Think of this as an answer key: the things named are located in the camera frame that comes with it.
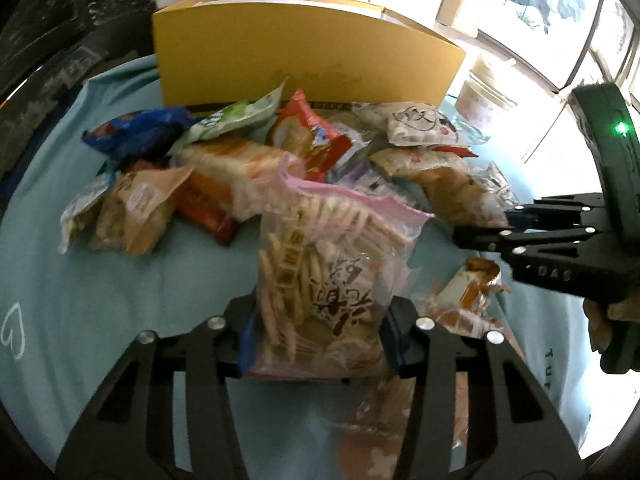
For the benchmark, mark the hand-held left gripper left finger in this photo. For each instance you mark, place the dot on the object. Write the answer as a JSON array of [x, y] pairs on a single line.
[[247, 342]]

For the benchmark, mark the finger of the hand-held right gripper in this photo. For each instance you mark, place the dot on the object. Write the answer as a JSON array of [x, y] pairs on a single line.
[[517, 218], [475, 237]]

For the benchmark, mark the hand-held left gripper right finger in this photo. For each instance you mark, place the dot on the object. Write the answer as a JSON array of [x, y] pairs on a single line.
[[395, 335]]

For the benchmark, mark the clear cracker bag pink top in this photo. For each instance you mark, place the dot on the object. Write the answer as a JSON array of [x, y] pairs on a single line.
[[320, 280]]

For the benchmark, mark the yellow cardboard box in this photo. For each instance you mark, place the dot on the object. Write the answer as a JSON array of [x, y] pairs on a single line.
[[300, 55]]

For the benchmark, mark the person's right hand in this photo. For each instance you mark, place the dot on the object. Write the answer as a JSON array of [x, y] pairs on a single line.
[[597, 325]]

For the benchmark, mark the small white snack packet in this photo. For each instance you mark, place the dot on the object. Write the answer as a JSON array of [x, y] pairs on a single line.
[[495, 182]]

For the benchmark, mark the clear golden snack packet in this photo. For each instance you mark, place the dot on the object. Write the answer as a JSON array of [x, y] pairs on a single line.
[[455, 195]]

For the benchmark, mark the orange white snack packet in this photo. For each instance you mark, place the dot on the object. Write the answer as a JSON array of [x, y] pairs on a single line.
[[465, 290]]

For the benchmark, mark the clear rice cracker packet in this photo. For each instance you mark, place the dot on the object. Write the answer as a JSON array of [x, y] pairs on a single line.
[[415, 160]]

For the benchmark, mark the purple white snack packet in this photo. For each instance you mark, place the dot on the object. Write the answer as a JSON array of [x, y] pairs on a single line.
[[365, 182]]

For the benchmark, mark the white cartoon snack packet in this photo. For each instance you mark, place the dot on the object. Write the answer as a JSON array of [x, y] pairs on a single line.
[[425, 125]]

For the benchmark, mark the teal cloth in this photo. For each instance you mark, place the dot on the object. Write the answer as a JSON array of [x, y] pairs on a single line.
[[125, 310]]

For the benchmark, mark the beige paper cup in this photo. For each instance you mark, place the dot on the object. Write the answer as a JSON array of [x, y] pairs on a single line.
[[480, 95]]

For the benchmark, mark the clear pastry packet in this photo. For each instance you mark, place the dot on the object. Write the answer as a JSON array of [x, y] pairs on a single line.
[[357, 132]]

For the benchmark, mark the tan snack packet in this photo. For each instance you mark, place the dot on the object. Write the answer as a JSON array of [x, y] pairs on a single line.
[[135, 205]]

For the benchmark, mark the long orange striped cracker pack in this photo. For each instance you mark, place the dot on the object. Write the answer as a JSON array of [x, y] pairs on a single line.
[[225, 157]]

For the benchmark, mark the clear grey snack packet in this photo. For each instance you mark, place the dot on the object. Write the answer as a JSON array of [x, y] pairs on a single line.
[[75, 215]]

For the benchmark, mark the cardboard corner protector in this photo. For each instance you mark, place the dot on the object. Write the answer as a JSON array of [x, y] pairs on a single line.
[[457, 10]]

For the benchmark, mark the blue snack packet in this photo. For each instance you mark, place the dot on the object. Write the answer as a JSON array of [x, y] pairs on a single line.
[[135, 132]]

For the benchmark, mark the dark carved wooden furniture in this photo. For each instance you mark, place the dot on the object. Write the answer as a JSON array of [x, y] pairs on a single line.
[[60, 20]]

